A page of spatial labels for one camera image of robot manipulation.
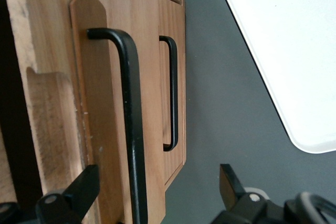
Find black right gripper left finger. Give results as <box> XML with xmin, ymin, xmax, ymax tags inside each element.
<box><xmin>35</xmin><ymin>164</ymin><xmax>101</xmax><ymax>224</ymax></box>

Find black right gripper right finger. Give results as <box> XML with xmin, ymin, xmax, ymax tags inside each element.
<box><xmin>219</xmin><ymin>163</ymin><xmax>266</xmax><ymax>216</ymax></box>

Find long black drawer handle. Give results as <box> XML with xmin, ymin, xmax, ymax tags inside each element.
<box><xmin>86</xmin><ymin>28</ymin><xmax>148</xmax><ymax>224</ymax></box>

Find wooden drawer with notched edge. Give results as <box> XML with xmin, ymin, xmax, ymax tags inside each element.
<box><xmin>2</xmin><ymin>0</ymin><xmax>166</xmax><ymax>224</ymax></box>

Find wooden drawer with plain edge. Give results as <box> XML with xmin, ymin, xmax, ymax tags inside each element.
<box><xmin>156</xmin><ymin>0</ymin><xmax>187</xmax><ymax>192</ymax></box>

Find beige plastic tray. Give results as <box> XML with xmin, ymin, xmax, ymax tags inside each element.
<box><xmin>213</xmin><ymin>0</ymin><xmax>336</xmax><ymax>154</ymax></box>

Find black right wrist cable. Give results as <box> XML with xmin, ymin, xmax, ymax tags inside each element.
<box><xmin>285</xmin><ymin>191</ymin><xmax>336</xmax><ymax>224</ymax></box>

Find short black drawer handle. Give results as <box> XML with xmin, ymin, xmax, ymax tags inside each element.
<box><xmin>159</xmin><ymin>35</ymin><xmax>179</xmax><ymax>153</ymax></box>

